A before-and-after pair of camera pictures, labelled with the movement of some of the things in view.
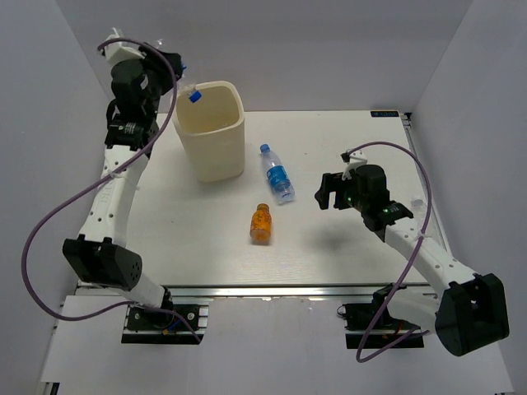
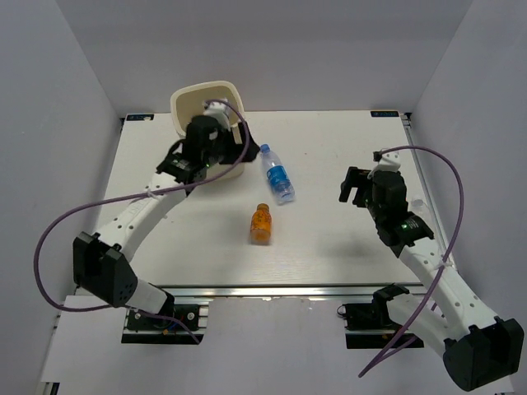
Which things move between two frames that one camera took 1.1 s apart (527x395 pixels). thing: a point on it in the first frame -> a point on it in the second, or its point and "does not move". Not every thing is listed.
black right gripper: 331,183 -> 357,178
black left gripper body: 159,78 -> 226,150
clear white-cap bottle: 419,206 does not move
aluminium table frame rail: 262,292 does not move
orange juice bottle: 261,224 does not move
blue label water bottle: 277,176 does not move
